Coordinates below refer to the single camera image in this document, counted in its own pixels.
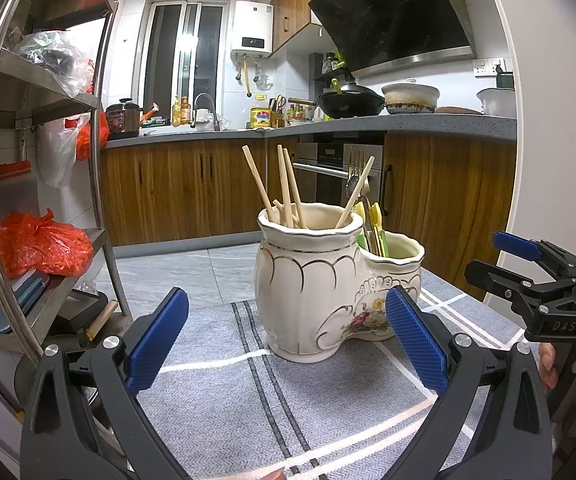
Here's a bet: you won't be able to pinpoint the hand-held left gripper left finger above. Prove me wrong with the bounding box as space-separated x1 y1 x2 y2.
20 286 191 480

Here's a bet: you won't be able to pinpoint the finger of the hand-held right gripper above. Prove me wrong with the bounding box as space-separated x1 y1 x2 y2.
465 259 576 311
492 231 576 286

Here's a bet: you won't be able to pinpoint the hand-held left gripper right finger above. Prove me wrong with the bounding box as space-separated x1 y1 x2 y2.
385 285 553 480

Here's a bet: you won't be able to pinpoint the green handled yellow spoon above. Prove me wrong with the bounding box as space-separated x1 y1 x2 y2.
370 202 391 258

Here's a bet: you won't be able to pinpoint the floral ceramic utensil holder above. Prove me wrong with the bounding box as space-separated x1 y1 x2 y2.
255 202 426 363

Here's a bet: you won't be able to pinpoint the yellow plastic spoon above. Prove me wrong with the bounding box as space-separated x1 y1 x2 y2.
354 201 369 251

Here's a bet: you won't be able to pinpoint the wooden chopstick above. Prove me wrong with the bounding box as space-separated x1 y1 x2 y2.
276 144 293 227
283 148 309 230
273 199 301 228
242 145 279 223
335 155 376 230

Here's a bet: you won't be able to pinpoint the metal spoon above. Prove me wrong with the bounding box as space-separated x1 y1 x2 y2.
345 174 361 211

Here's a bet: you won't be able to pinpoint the person's right hand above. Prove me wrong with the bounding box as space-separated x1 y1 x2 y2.
538 341 576 393

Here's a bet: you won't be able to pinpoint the grey striped table mat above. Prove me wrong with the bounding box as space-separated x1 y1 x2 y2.
138 267 563 480

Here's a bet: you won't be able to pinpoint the black box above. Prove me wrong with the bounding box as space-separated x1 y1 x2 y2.
55 289 111 356

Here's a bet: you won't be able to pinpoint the wooden lower cabinets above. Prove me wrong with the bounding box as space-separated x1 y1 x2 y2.
100 130 518 301

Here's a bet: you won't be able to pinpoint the wooden cabinets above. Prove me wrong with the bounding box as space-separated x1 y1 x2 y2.
269 0 363 56
100 130 518 301

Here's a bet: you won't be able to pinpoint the orange plastic bag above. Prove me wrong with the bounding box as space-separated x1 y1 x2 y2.
0 209 94 281
75 110 110 162

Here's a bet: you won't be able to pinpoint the grey kitchen countertop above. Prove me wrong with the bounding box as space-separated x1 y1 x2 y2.
105 112 518 151

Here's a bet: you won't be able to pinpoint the white clay pot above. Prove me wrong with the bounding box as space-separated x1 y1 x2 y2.
382 80 441 114

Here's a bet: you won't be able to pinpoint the orange lidded clear container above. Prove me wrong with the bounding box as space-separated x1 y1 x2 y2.
0 160 34 221

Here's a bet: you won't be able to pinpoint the white plastic bag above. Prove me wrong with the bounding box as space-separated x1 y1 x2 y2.
37 115 81 188

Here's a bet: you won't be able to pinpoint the black wok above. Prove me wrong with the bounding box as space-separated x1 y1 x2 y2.
288 82 386 120

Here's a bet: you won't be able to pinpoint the dark pressure cooker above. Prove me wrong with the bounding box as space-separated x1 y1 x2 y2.
105 97 143 141

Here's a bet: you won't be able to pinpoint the metal faucet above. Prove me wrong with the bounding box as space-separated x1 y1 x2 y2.
191 92 221 132

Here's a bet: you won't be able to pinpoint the black range hood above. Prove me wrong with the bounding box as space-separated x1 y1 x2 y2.
309 0 477 78

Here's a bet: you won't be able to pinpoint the kitchen window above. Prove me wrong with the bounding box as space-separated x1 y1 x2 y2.
140 1 229 131

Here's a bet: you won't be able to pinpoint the metal shelf rack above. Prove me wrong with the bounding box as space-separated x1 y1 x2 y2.
0 0 134 441

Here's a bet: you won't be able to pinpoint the clear plastic bag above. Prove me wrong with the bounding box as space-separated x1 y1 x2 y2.
15 30 96 98

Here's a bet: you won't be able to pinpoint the wooden upper cabinets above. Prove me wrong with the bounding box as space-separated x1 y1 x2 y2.
269 0 363 56

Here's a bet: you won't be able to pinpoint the white water heater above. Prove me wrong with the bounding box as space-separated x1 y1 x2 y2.
230 0 275 58

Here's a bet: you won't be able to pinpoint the wooden handled hammer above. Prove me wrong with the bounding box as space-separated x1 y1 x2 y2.
80 300 119 346

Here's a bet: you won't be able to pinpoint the white wall socket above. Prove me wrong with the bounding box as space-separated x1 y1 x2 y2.
472 59 508 77

